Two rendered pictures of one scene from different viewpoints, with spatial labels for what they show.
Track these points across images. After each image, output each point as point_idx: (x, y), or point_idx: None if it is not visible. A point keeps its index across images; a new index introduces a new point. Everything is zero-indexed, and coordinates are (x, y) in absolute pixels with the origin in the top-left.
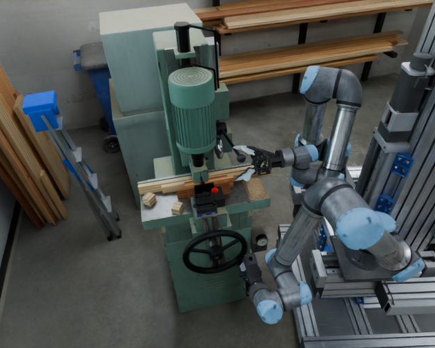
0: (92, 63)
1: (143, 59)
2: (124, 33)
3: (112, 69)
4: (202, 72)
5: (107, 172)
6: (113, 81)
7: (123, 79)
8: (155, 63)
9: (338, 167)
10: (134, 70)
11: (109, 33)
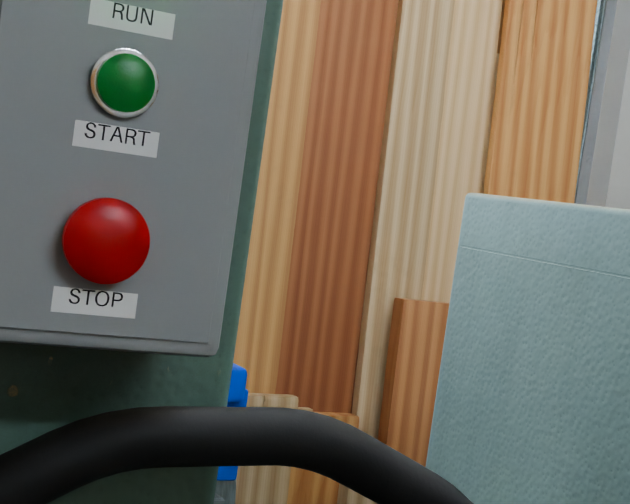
0: None
1: (576, 406)
2: (546, 212)
3: (445, 397)
4: None
5: None
6: (428, 465)
7: (463, 485)
8: (627, 477)
9: None
10: (517, 458)
11: (495, 196)
